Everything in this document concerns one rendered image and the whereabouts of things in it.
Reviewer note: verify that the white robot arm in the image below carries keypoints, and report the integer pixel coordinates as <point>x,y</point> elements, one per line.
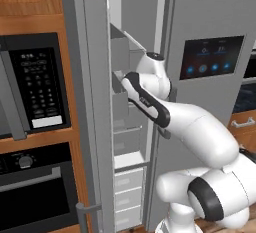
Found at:
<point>206,133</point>

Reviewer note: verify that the grey freezer door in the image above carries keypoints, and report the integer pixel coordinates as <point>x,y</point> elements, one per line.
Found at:
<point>95,93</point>

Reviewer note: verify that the white freezer drawer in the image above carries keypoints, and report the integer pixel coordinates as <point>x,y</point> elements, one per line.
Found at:
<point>128,178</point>
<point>127,198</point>
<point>127,217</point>

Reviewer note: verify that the grey freezer compartment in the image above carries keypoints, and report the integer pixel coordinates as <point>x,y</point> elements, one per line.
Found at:
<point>140,13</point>

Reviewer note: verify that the black microwave oven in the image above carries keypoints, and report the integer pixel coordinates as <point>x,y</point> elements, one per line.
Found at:
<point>36,87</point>

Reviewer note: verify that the grey oven knob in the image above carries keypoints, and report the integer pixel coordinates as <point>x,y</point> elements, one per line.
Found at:
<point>25,161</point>

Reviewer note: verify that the grey fridge door with screen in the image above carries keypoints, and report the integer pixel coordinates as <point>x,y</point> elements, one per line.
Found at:
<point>200,10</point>

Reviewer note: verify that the wooden drawer front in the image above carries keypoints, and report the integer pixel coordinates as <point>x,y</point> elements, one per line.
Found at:
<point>248,130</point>

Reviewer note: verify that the black built-in oven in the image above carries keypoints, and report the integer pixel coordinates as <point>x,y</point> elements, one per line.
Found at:
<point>36,203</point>

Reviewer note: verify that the dark wall appliance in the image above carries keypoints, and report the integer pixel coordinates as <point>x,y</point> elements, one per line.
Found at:
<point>246,90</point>

